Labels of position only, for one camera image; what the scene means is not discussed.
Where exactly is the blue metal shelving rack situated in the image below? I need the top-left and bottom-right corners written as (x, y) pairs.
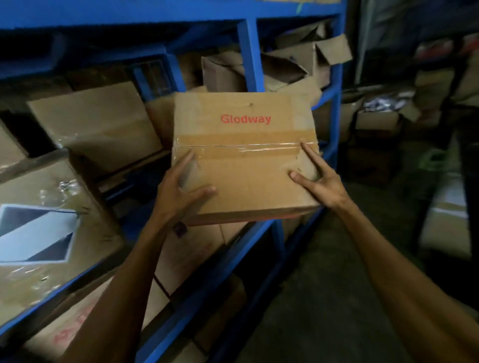
top-left (0, 0), bottom-right (349, 363)

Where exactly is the person's left forearm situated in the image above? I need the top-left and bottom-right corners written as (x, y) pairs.
top-left (59, 220), bottom-right (177, 363)

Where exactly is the open box of white items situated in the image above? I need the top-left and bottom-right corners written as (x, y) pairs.
top-left (351, 88), bottom-right (424, 132)

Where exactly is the person's right hand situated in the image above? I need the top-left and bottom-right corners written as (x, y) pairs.
top-left (288, 142), bottom-right (355, 216)

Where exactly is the person's right forearm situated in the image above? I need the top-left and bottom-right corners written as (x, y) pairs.
top-left (335, 200), bottom-right (479, 363)

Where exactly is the diamond label cardboard box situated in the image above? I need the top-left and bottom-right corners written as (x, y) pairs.
top-left (0, 149), bottom-right (126, 330)

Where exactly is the person's left hand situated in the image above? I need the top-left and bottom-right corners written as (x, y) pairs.
top-left (151, 150), bottom-right (218, 235)

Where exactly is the red lettered cardboard box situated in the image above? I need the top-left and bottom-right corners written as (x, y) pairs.
top-left (171, 91), bottom-right (322, 227)

